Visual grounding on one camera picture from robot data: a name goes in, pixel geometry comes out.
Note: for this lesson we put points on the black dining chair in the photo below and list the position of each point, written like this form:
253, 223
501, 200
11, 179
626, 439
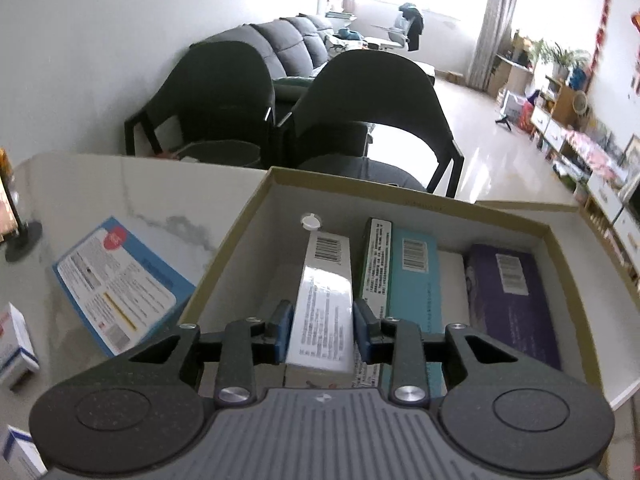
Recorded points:
220, 90
370, 95

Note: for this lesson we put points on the wooden open cabinet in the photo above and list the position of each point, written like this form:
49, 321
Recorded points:
567, 102

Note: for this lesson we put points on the large blue box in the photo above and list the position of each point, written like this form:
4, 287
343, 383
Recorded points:
120, 285

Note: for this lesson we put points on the light wooden side desk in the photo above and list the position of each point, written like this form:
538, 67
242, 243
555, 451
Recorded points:
515, 77

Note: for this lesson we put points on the dark jacket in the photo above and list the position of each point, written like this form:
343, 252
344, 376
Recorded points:
415, 25

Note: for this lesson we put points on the dark purple box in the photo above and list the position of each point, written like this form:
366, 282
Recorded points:
510, 305

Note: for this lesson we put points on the blue toy figure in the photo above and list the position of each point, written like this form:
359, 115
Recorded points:
577, 77

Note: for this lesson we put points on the low white drawer cabinet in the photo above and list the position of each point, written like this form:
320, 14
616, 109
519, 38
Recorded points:
547, 132

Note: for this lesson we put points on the narrow green-white box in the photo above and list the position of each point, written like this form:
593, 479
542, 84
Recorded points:
377, 265

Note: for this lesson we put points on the white barcode medicine box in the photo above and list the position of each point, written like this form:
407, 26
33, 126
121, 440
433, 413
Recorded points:
322, 305

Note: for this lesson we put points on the dark grey ottoman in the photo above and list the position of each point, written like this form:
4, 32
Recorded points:
425, 71

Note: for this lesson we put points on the pink cloth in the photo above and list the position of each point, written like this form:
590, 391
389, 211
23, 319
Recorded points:
595, 152

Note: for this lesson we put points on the white office chair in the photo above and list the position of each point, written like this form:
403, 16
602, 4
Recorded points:
392, 35

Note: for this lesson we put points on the round black phone stand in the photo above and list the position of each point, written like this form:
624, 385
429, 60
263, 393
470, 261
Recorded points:
25, 242

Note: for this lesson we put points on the grey sofa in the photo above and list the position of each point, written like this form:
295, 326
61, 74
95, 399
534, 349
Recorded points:
295, 42

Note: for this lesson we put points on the teal long medicine box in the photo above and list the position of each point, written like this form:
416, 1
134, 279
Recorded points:
415, 280

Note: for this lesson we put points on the potted green plant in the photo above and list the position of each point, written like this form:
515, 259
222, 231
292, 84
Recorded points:
560, 55

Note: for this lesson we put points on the plain white medicine box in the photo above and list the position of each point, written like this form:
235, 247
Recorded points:
452, 285

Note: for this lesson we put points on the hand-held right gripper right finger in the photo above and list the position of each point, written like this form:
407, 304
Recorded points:
365, 332

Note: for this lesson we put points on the tan cardboard box lid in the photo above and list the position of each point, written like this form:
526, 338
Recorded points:
612, 320

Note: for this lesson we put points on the small black tripod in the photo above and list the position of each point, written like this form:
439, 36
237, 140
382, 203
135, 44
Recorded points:
505, 122

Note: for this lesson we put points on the black smartphone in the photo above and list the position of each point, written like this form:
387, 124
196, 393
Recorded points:
5, 200

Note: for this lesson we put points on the small wooden stool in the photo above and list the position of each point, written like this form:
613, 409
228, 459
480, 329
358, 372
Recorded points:
452, 77

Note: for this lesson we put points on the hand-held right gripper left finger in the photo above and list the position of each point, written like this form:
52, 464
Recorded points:
282, 330

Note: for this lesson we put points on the white marble desktop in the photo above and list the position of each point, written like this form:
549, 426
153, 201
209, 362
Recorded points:
100, 190

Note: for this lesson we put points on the tan cardboard box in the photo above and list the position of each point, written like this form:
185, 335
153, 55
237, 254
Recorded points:
240, 270

